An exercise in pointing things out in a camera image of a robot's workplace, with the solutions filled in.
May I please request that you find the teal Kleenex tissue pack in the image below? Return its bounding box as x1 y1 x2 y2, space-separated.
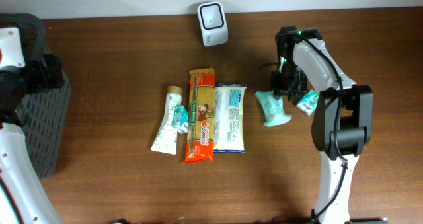
295 89 319 116

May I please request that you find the mint green wipes pack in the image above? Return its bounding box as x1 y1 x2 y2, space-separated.
255 91 292 127

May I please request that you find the yellow noodle packet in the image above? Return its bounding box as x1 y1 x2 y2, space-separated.
214 83 247 153

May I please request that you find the orange spaghetti packet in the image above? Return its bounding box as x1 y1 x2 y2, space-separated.
184 67 215 163

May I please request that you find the small teal tissue pack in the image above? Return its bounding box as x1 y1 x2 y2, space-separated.
173 106 189 134

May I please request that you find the white cream tube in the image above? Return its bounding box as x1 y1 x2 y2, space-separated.
151 85 182 155

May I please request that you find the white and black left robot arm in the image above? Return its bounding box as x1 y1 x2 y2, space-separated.
1 27 67 223

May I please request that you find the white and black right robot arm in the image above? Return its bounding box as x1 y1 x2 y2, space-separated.
270 26 373 223

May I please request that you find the white barcode scanner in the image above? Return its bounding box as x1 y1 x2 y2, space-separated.
197 2 229 47

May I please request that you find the dark grey plastic basket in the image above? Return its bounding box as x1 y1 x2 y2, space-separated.
1 13 71 180

